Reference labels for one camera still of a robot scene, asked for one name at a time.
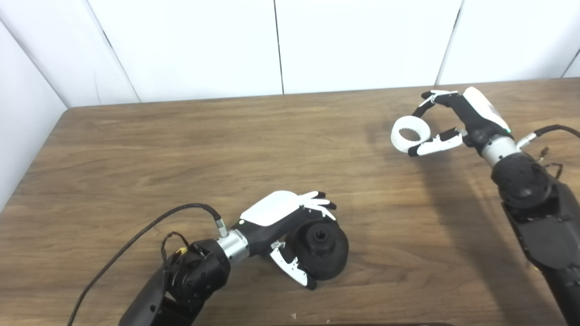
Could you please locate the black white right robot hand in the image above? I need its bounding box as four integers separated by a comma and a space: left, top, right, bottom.
408, 87, 512, 158

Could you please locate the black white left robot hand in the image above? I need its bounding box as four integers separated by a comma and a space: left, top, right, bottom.
236, 190, 338, 290

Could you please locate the round black plastic part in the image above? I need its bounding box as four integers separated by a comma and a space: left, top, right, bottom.
292, 219, 349, 280

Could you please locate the white plastic ring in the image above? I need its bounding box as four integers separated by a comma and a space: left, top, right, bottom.
391, 116, 431, 153

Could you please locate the thin dark wire bundle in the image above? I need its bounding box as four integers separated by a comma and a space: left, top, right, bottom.
535, 146, 565, 179

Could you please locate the thin wire with yellow tag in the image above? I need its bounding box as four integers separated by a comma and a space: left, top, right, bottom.
161, 232, 191, 263

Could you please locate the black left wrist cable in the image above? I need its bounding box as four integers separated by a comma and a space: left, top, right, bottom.
67, 203, 229, 326

